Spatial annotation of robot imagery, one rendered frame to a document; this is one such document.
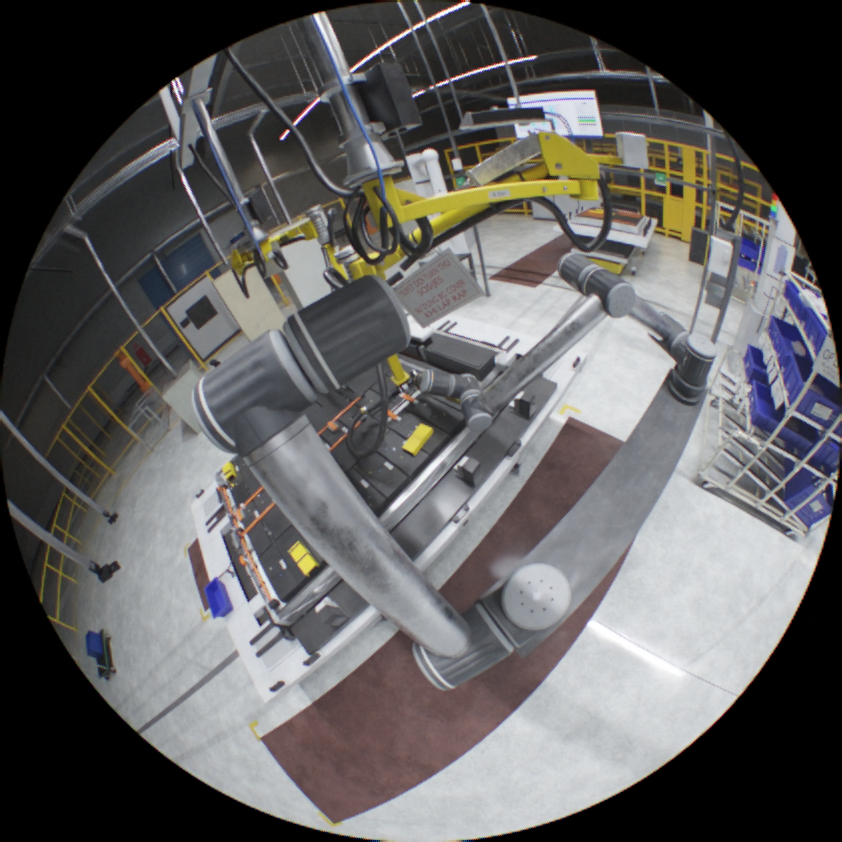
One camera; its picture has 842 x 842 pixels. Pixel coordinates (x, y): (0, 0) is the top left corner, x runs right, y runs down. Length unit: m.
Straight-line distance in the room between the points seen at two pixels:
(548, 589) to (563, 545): 0.44
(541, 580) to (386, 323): 0.72
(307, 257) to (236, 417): 5.42
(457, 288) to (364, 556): 0.95
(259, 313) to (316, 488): 5.25
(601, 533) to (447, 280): 1.18
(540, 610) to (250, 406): 0.79
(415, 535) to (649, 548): 1.73
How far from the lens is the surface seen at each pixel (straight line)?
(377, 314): 0.43
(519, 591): 0.83
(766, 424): 2.48
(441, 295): 1.17
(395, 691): 2.26
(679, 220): 10.29
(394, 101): 0.80
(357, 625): 1.40
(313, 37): 0.93
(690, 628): 2.51
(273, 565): 1.52
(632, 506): 1.38
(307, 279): 5.79
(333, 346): 0.42
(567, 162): 0.97
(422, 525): 1.34
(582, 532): 1.27
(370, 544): 0.53
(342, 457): 1.54
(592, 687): 2.23
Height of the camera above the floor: 2.08
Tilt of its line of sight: 46 degrees down
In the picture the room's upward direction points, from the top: 23 degrees counter-clockwise
